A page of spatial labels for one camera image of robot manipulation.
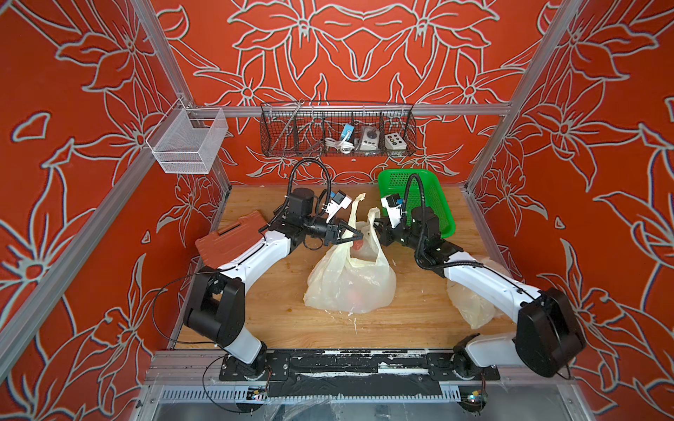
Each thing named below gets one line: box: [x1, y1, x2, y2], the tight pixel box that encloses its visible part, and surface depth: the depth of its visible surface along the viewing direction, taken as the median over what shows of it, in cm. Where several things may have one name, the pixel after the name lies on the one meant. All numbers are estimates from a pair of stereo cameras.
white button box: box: [384, 132, 408, 150], surface depth 97 cm
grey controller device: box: [358, 126, 381, 151], surface depth 93 cm
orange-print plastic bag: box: [302, 192, 398, 314], surface depth 74 cm
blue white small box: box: [340, 123, 356, 142], surface depth 85 cm
